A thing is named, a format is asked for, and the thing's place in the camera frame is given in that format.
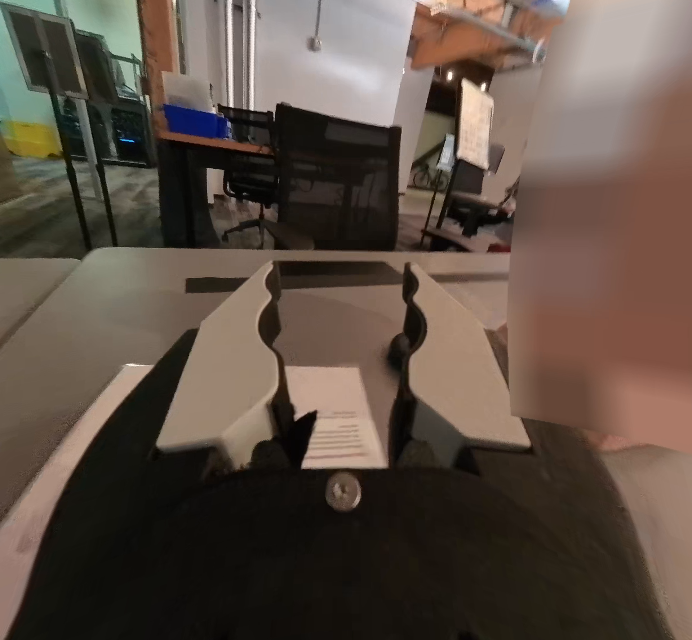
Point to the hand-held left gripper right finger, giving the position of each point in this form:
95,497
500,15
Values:
465,369

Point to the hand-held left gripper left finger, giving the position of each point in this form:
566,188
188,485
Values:
216,369

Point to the long black tape strip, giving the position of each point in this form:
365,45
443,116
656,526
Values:
216,286

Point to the printed instruction paper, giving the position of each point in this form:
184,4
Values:
335,397

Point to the rectangular black tape patch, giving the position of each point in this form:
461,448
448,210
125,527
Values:
335,272

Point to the bicycle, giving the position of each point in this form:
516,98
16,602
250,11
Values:
432,178

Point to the black swivel office chair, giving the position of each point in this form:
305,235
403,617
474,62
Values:
246,175

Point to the tablet sign on pole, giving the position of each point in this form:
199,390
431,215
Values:
446,151

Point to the wooden desk with black legs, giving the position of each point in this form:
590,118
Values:
216,144

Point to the black mesh office chair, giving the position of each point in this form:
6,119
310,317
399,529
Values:
335,175

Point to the blue plastic bin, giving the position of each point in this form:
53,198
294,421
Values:
192,122

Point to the black server rack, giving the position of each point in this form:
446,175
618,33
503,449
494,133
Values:
124,132

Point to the bubble wrap sheet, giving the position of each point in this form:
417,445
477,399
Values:
186,91

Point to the yellow floor bin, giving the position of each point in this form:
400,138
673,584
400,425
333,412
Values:
32,137

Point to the framed sign stand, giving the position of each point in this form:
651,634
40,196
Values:
100,67
48,51

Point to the grey wall junction box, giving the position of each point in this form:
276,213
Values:
315,43

